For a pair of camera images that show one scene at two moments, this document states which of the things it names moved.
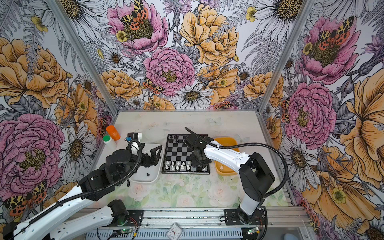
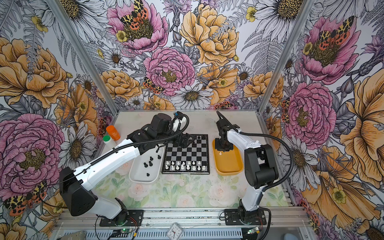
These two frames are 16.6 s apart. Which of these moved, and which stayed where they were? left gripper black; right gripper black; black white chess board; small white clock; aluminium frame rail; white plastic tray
Moved: left gripper black; right gripper black
Stayed: black white chess board; white plastic tray; aluminium frame rail; small white clock
